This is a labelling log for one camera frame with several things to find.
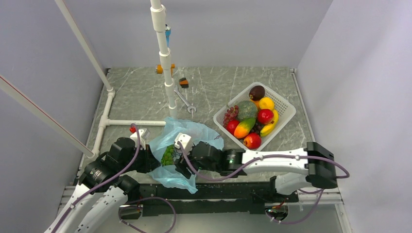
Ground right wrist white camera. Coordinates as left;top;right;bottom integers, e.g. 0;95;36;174
174;133;194;155

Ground blue handled tool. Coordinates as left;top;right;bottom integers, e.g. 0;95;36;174
165;24;172;46

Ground light red fake grapes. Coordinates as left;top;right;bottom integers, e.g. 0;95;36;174
223;105;239;127

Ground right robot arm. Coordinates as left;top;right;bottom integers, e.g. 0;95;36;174
175;140;338;201

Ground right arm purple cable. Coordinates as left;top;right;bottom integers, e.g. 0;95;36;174
178;141;350;225

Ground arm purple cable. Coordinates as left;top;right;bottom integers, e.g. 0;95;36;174
178;141;350;225
50;122;177;233

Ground orange fake fruit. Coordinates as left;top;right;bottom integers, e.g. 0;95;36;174
233;117;256;139

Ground wrist white camera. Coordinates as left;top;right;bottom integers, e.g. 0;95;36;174
174;133;194;155
129;127;150;150

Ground white pvc pipe frame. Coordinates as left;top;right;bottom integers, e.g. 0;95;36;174
0;0;177;159

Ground orange black small brush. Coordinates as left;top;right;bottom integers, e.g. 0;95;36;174
179;77;189;89

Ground red yellow fake apple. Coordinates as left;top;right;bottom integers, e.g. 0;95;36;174
243;133;261;150

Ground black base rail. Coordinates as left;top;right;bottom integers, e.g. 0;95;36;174
132;182;299;216

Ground yellow fake banana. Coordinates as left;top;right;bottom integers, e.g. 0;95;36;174
259;109;279;137

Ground fake orange in basket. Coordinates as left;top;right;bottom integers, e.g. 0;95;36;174
250;99;259;109

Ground light blue plastic bag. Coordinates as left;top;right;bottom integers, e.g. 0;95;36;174
149;117;224;194

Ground green fake melon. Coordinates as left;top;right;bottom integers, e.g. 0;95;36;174
237;100;258;121

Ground dark brown fake fruit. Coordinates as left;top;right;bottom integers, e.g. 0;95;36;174
249;85;265;101

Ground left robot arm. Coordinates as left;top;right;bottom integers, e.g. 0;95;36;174
46;136;160;233

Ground green fake grapes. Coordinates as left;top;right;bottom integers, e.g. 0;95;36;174
160;144;174;166

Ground dark red fake grapes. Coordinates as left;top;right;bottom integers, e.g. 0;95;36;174
250;122;263;134

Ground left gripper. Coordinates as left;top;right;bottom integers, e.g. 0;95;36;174
119;144;161;173

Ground silver wrench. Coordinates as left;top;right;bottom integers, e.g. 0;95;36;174
174;87;197;114

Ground red fake pomegranate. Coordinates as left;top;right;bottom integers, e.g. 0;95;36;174
257;109;274;125

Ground yellow fake lemon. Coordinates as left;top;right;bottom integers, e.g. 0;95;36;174
258;97;275;111

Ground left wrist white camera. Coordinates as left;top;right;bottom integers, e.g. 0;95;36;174
129;127;150;150

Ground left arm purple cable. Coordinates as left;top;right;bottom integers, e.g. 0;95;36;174
50;122;177;233

